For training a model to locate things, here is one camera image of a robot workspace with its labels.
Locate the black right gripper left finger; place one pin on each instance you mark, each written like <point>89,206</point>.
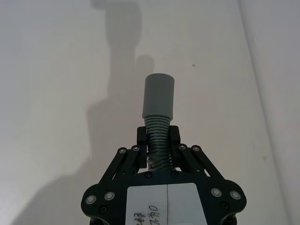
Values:
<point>142,150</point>

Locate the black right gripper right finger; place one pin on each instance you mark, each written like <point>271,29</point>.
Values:
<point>175,137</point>

